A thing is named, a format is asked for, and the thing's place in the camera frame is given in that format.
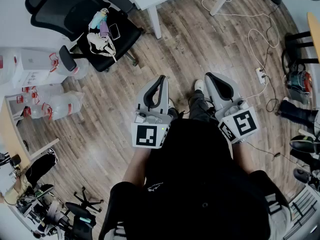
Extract black cable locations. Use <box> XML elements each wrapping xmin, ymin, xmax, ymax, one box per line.
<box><xmin>261</xmin><ymin>0</ymin><xmax>301</xmax><ymax>115</ymax></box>

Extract beige cloth bag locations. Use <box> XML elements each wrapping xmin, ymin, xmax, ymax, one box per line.
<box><xmin>86</xmin><ymin>32</ymin><xmax>118</xmax><ymax>63</ymax></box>

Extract pastel plush toy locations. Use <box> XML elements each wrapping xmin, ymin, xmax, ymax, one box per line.
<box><xmin>89</xmin><ymin>7</ymin><xmax>111</xmax><ymax>39</ymax></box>

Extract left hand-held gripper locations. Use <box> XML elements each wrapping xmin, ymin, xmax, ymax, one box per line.
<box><xmin>131</xmin><ymin>75</ymin><xmax>174</xmax><ymax>150</ymax></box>

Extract person's left forearm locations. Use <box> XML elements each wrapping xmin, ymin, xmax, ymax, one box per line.
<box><xmin>122</xmin><ymin>146</ymin><xmax>151</xmax><ymax>188</ymax></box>

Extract teal red vacuum cleaner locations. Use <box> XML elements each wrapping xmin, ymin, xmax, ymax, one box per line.
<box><xmin>281</xmin><ymin>49</ymin><xmax>314</xmax><ymax>105</ymax></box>

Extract black smartphone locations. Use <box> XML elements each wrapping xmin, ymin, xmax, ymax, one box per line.
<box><xmin>109</xmin><ymin>23</ymin><xmax>122</xmax><ymax>41</ymax></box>

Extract black mesh office chair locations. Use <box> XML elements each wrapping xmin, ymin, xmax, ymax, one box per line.
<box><xmin>24</xmin><ymin>0</ymin><xmax>146</xmax><ymax>74</ymax></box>

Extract round wooden table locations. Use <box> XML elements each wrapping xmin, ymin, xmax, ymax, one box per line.
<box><xmin>283</xmin><ymin>11</ymin><xmax>320</xmax><ymax>68</ymax></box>

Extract white slatted rack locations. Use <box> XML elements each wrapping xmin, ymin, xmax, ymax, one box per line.
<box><xmin>284</xmin><ymin>183</ymin><xmax>320</xmax><ymax>240</ymax></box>

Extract white cable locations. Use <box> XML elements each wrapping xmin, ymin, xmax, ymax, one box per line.
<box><xmin>201</xmin><ymin>0</ymin><xmax>281</xmax><ymax>103</ymax></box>

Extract person's right forearm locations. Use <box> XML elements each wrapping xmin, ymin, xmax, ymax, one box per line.
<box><xmin>231</xmin><ymin>141</ymin><xmax>259</xmax><ymax>175</ymax></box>

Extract white power strip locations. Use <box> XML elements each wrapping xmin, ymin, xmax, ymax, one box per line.
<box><xmin>254</xmin><ymin>67</ymin><xmax>270</xmax><ymax>86</ymax></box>

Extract clear water jugs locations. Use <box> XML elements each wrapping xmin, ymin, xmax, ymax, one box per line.
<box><xmin>11</xmin><ymin>48</ymin><xmax>69</xmax><ymax>89</ymax></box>

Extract grey backpack strap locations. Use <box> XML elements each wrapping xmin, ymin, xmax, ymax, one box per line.
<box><xmin>264</xmin><ymin>192</ymin><xmax>292</xmax><ymax>240</ymax></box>
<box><xmin>109</xmin><ymin>221</ymin><xmax>126</xmax><ymax>240</ymax></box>

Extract black swivel chair star base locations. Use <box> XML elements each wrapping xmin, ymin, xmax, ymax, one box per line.
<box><xmin>64</xmin><ymin>185</ymin><xmax>105</xmax><ymax>240</ymax></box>

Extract wooden desk white legs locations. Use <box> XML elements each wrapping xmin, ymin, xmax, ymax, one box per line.
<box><xmin>0</xmin><ymin>93</ymin><xmax>61</xmax><ymax>165</ymax></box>

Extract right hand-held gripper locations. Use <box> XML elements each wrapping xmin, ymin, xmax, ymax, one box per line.
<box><xmin>204</xmin><ymin>71</ymin><xmax>260</xmax><ymax>145</ymax></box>

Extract person's black shirt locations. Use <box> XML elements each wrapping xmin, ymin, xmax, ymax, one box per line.
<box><xmin>98</xmin><ymin>118</ymin><xmax>291</xmax><ymax>240</ymax></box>

